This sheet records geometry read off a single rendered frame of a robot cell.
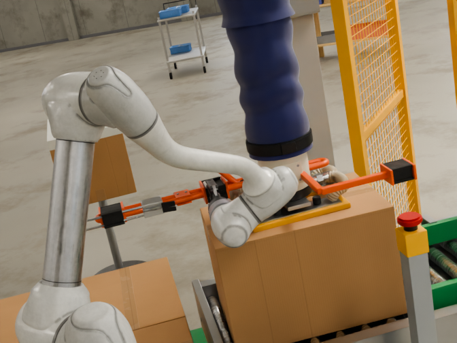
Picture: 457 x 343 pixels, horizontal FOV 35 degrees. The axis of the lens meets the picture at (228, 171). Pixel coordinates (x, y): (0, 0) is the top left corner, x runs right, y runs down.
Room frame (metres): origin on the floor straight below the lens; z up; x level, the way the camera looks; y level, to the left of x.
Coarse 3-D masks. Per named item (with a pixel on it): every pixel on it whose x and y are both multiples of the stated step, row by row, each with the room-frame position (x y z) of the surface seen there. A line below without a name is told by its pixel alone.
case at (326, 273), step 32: (352, 192) 2.36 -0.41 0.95; (288, 224) 2.19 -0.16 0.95; (320, 224) 2.14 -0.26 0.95; (352, 224) 2.15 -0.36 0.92; (384, 224) 2.16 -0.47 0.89; (224, 256) 2.11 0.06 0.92; (256, 256) 2.12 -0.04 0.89; (288, 256) 2.13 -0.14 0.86; (320, 256) 2.14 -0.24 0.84; (352, 256) 2.15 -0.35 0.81; (384, 256) 2.16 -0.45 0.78; (224, 288) 2.11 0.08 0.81; (256, 288) 2.12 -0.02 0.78; (288, 288) 2.13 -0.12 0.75; (320, 288) 2.14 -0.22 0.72; (352, 288) 2.15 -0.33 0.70; (384, 288) 2.16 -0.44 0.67; (256, 320) 2.12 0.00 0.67; (288, 320) 2.13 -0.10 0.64; (320, 320) 2.14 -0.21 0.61; (352, 320) 2.15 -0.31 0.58
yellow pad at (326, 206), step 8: (320, 200) 2.25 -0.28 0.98; (328, 200) 2.27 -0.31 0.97; (344, 200) 2.25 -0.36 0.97; (304, 208) 2.24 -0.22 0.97; (312, 208) 2.23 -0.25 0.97; (320, 208) 2.22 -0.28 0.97; (328, 208) 2.22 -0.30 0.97; (336, 208) 2.22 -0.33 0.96; (344, 208) 2.22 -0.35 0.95; (272, 216) 2.23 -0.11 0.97; (280, 216) 2.21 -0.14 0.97; (288, 216) 2.21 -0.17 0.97; (296, 216) 2.20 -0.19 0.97; (304, 216) 2.20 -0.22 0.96; (312, 216) 2.21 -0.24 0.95; (264, 224) 2.19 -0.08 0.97; (272, 224) 2.19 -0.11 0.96; (280, 224) 2.19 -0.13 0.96
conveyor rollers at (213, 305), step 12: (432, 252) 2.58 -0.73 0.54; (456, 252) 2.56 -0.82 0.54; (444, 264) 2.48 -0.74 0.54; (456, 264) 2.45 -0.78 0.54; (432, 276) 2.39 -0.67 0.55; (456, 276) 2.38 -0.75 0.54; (216, 300) 2.54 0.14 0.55; (216, 312) 2.44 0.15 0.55; (216, 324) 2.37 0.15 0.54; (228, 336) 2.25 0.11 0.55; (336, 336) 2.13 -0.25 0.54
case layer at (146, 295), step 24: (144, 264) 3.02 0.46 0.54; (168, 264) 2.97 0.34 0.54; (96, 288) 2.87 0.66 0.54; (120, 288) 2.82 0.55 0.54; (144, 288) 2.78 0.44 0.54; (168, 288) 2.73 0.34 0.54; (0, 312) 2.81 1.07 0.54; (144, 312) 2.56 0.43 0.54; (168, 312) 2.52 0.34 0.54; (0, 336) 2.60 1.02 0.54; (144, 336) 2.37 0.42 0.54; (168, 336) 2.34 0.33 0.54
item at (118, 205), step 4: (112, 204) 2.29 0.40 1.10; (116, 204) 2.28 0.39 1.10; (120, 204) 2.28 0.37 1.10; (100, 208) 2.28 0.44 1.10; (104, 208) 2.27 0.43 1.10; (108, 208) 2.26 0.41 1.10; (112, 208) 2.25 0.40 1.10; (116, 208) 2.24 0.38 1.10; (120, 208) 2.23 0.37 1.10; (100, 212) 2.23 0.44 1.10; (104, 212) 2.23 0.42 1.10; (124, 212) 2.23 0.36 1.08; (124, 216) 2.23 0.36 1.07; (100, 220) 2.22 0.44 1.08
